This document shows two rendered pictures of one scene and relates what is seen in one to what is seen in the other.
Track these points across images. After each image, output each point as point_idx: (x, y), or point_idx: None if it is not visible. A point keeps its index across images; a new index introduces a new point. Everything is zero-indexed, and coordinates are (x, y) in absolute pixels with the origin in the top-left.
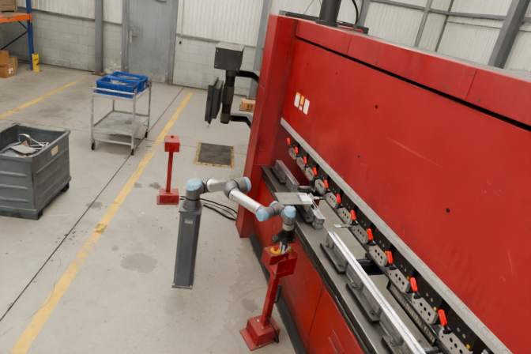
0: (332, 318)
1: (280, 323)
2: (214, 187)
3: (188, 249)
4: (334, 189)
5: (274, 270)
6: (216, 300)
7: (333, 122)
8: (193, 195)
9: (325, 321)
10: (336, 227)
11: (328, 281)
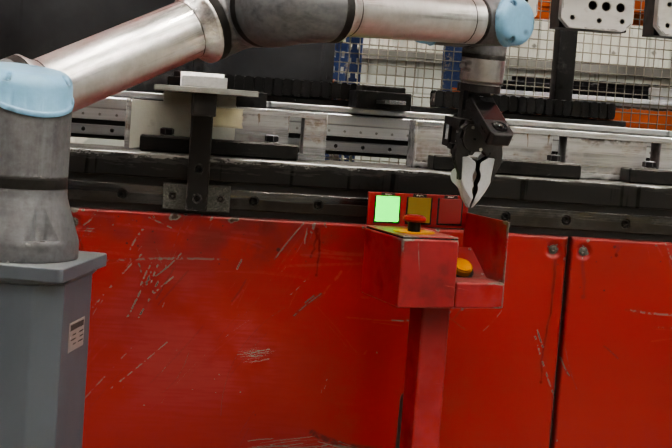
0: (657, 289)
1: None
2: (95, 81)
3: None
4: None
5: (484, 281)
6: None
7: None
8: (69, 147)
9: (624, 333)
10: (405, 104)
11: (582, 211)
